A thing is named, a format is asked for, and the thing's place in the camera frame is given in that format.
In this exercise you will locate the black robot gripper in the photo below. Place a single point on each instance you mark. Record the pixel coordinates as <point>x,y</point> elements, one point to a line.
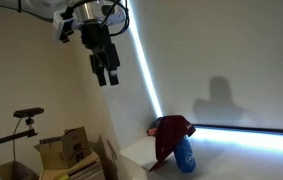
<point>96,38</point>

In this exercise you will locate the maroon baseball cap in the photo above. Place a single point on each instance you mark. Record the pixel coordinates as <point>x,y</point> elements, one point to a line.
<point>170,131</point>

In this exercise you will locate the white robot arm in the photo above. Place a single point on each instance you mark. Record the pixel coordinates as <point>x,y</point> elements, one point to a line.
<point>97,20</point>

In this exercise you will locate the blue bottle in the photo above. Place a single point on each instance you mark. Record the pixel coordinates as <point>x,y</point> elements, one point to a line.
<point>184,156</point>

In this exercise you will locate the open cardboard box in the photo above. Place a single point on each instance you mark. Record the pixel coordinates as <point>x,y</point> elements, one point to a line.
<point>62,152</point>

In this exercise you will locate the brown box on floor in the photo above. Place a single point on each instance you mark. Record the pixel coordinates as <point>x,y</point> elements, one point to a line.
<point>17,171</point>

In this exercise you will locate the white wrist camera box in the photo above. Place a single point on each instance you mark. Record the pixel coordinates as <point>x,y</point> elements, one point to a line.
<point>64,25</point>

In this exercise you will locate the black camera on stand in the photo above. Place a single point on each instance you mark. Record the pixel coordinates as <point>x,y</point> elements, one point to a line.
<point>28,116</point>

